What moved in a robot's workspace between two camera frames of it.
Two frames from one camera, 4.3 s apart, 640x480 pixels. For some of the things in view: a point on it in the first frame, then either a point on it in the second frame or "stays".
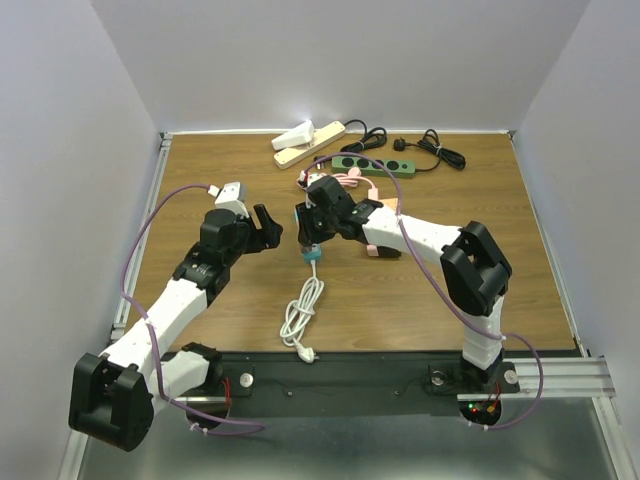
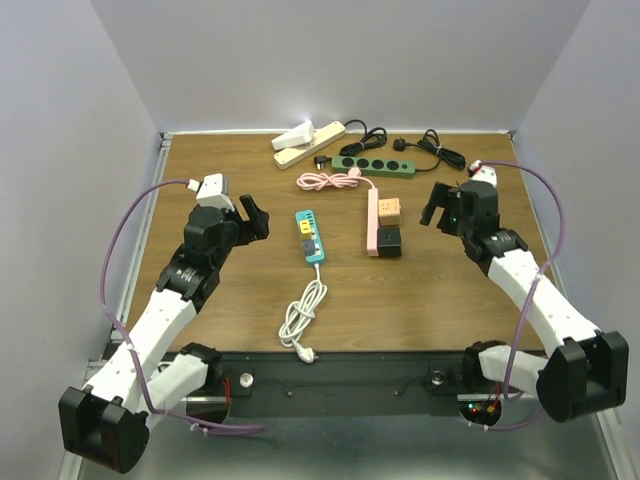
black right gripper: x=307 y=232 to x=439 y=198
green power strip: x=396 y=168 stays
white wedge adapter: x=302 y=135 stays
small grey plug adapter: x=311 y=249 stays
